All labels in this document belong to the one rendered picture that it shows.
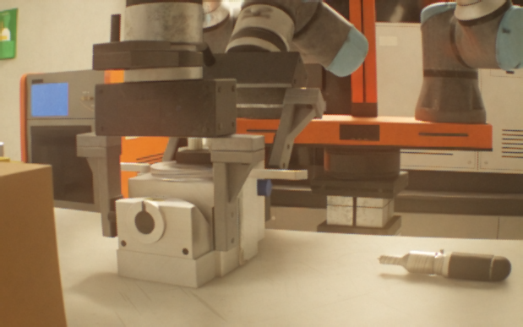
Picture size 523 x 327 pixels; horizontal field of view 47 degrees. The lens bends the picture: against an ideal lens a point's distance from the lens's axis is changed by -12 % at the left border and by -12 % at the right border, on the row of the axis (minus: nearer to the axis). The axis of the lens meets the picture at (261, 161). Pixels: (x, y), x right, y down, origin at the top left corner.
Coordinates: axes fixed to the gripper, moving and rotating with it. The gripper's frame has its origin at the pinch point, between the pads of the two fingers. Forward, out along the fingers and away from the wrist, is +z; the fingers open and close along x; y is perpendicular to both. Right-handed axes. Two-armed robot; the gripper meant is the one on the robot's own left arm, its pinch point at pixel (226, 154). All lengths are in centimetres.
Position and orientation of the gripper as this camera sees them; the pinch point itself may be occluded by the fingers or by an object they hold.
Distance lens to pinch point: 74.4
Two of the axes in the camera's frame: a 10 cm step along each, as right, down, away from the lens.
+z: -2.2, 8.3, -5.0
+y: -2.8, -5.5, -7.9
